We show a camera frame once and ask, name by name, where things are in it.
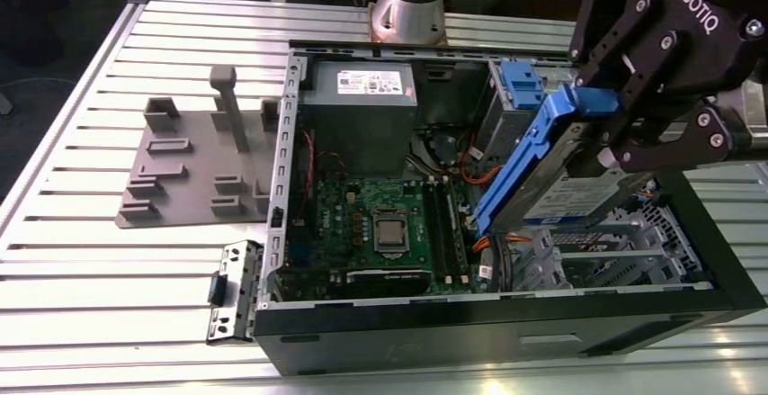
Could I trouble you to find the green motherboard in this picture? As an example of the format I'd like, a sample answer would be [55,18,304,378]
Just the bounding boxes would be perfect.
[284,176,482,297]

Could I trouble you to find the black cable bundle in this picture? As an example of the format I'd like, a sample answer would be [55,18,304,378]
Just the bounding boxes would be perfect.
[486,231,519,291]

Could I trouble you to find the orange power wires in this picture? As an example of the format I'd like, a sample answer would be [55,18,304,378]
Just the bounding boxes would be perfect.
[462,163,534,252]

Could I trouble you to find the hard disk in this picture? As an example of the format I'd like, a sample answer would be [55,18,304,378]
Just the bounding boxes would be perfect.
[474,83,655,238]

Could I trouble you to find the blue drive latch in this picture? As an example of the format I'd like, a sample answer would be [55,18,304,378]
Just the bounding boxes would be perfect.
[498,61,548,109]

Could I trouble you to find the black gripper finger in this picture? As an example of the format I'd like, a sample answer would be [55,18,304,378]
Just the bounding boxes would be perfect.
[567,0,683,112]
[599,102,755,175]

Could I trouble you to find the grey power supply unit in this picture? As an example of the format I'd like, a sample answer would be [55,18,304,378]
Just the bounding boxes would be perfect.
[296,60,419,180]

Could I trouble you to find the grey parts rack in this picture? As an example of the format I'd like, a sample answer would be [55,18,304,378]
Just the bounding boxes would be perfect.
[114,65,282,233]

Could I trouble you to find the metal slot bracket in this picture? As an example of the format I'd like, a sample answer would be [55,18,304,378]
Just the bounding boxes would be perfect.
[206,240,266,346]

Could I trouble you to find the RAM stick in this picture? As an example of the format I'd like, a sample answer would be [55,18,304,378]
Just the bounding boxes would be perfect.
[444,177,471,283]

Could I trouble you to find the metal optical drive cage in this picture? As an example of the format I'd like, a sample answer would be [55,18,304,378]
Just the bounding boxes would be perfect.
[476,59,579,162]

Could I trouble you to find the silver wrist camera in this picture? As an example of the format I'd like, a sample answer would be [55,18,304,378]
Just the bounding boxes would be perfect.
[728,80,768,162]

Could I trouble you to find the black graphics card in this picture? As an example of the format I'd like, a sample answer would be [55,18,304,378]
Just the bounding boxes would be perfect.
[272,266,434,300]

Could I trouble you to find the black PC case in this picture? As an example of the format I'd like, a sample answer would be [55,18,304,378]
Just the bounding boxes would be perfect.
[251,39,768,377]

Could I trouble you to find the silver CPU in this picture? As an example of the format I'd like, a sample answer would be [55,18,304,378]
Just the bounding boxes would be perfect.
[372,218,411,252]

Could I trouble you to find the red thin wire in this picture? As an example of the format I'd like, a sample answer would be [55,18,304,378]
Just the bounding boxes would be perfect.
[303,129,319,216]

